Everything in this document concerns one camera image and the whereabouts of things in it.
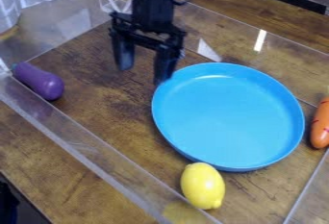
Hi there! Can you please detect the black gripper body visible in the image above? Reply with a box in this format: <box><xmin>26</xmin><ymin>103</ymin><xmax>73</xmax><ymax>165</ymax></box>
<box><xmin>110</xmin><ymin>12</ymin><xmax>186</xmax><ymax>50</ymax></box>

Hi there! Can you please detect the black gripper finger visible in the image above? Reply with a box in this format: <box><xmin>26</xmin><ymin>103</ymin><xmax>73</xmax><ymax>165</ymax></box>
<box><xmin>111</xmin><ymin>30</ymin><xmax>135</xmax><ymax>70</ymax></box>
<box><xmin>154</xmin><ymin>44</ymin><xmax>185</xmax><ymax>86</ymax></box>

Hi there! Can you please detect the yellow toy lemon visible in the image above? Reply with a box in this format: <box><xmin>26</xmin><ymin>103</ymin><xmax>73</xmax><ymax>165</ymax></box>
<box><xmin>181</xmin><ymin>162</ymin><xmax>225</xmax><ymax>210</ymax></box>

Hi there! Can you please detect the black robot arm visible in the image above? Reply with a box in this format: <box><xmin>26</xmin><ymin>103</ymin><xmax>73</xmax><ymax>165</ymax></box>
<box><xmin>110</xmin><ymin>0</ymin><xmax>186</xmax><ymax>85</ymax></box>

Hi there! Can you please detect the orange toy carrot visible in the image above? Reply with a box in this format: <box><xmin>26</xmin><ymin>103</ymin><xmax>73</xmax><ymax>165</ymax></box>
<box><xmin>312</xmin><ymin>96</ymin><xmax>329</xmax><ymax>149</ymax></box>

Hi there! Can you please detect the purple toy eggplant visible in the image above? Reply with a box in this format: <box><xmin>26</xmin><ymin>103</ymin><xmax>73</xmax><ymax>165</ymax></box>
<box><xmin>14</xmin><ymin>62</ymin><xmax>64</xmax><ymax>101</ymax></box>

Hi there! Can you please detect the blue plastic plate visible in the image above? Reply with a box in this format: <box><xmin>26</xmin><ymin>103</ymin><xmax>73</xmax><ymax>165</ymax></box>
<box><xmin>151</xmin><ymin>62</ymin><xmax>305</xmax><ymax>172</ymax></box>

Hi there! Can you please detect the clear acrylic enclosure wall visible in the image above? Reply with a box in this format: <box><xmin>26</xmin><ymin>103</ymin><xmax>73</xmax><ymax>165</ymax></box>
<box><xmin>0</xmin><ymin>0</ymin><xmax>329</xmax><ymax>224</ymax></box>

